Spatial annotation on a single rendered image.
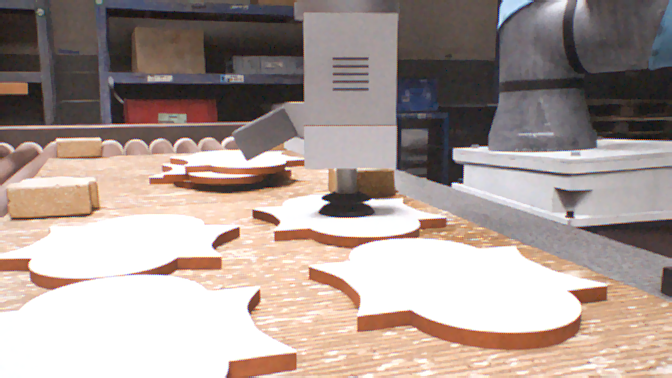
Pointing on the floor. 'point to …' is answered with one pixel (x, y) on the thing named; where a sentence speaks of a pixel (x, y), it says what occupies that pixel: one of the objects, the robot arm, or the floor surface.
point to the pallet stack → (604, 110)
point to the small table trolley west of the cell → (443, 137)
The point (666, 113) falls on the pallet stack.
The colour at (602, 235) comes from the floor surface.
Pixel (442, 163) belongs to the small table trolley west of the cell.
